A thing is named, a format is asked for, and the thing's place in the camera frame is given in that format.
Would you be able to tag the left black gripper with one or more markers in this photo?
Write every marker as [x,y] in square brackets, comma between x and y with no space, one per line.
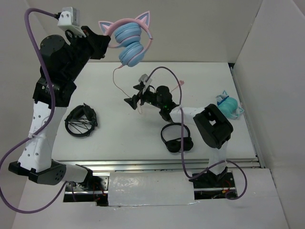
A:
[97,43]

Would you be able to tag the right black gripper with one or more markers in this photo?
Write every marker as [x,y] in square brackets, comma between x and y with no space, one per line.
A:
[133,101]

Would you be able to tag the blue pink cat-ear headphones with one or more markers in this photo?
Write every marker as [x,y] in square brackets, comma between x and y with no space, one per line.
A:
[127,34]

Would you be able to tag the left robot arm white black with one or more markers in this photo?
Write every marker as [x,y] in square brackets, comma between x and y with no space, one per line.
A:
[63,60]

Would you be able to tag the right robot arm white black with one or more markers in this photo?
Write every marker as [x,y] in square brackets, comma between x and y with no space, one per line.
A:
[213,126]

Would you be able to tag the black folded headphones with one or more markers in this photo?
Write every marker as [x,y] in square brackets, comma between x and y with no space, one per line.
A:
[174,145]

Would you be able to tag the teal cat-ear headphones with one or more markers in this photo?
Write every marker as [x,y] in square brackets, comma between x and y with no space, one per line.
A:
[228,106]

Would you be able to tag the white foil-taped cover plate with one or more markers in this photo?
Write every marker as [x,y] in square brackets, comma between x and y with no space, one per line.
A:
[149,189]

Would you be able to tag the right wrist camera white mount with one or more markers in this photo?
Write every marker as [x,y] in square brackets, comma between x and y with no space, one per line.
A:
[146,81]

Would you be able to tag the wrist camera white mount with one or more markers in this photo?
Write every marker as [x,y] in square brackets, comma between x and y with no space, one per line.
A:
[146,81]
[69,19]

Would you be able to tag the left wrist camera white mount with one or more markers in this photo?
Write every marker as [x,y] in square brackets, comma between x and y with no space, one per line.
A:
[69,19]

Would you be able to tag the black headphones with wrapped cable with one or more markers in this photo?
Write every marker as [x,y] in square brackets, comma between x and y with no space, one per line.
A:
[81,121]

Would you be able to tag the aluminium rail frame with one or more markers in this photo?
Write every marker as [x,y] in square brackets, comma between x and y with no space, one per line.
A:
[191,162]

